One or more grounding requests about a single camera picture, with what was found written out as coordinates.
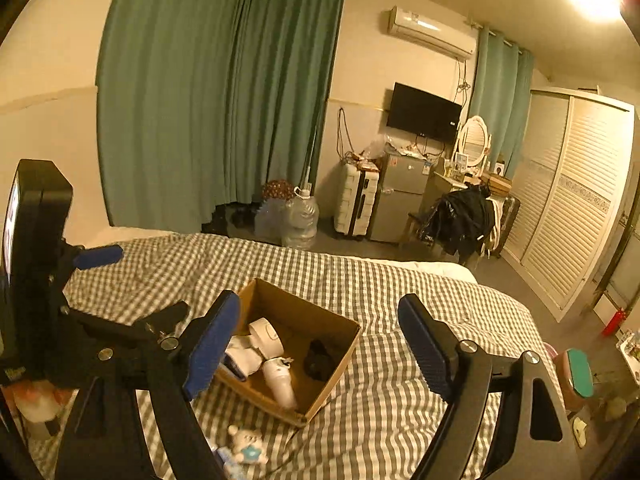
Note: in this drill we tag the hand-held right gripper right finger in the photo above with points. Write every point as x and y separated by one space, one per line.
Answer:
425 350

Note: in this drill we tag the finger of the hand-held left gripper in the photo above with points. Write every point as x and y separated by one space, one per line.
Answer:
150 319
100 256

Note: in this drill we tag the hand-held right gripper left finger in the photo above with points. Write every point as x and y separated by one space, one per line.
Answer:
212 347

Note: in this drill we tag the brown cardboard box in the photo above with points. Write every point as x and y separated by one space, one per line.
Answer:
330 330

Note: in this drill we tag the white and blue packet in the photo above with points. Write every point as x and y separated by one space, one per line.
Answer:
242 360

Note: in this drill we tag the white round tape roll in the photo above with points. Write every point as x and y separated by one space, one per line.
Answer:
265 334

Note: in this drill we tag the grey checked bed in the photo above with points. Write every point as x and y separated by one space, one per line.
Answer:
400 280

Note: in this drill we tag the white plastic bottle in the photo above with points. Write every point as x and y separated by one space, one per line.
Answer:
281 382

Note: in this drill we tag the white bear toy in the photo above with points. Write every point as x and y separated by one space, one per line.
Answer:
248 443

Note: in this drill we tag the black small pouch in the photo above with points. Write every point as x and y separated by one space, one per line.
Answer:
317 357

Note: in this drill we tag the black shoes pile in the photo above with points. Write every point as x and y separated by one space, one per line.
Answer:
230 220

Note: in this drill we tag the chair with black jacket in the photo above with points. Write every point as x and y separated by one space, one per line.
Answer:
465 220

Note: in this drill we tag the clear water jug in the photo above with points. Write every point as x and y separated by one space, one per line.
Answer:
300 220
269 220

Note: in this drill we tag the orange and white bottle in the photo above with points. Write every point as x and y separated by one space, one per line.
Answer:
35 402

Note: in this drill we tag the brown suitcase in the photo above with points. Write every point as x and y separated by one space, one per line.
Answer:
509 225

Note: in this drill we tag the silver mini fridge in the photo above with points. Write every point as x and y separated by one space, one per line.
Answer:
400 200

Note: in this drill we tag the white suitcase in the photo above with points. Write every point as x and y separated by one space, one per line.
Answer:
356 200

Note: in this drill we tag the brown dotted bundle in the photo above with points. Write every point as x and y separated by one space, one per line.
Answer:
277 190

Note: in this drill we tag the dressing table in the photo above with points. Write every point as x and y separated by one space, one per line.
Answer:
450 180

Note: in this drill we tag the green curtain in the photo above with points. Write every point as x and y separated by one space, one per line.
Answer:
165 95
500 90
287 95

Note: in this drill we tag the stack of brown boxes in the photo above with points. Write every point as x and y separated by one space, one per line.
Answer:
500 183

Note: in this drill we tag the red fire extinguisher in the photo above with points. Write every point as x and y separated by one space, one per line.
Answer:
615 321

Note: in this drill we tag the white louvered wardrobe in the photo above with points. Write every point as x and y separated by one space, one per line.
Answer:
565 195

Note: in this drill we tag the white oval mirror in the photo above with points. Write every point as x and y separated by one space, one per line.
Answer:
474 137

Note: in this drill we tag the white air conditioner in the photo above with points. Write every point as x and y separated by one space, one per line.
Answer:
430 30

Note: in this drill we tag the black wall television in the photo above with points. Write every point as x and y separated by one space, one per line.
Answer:
422 112

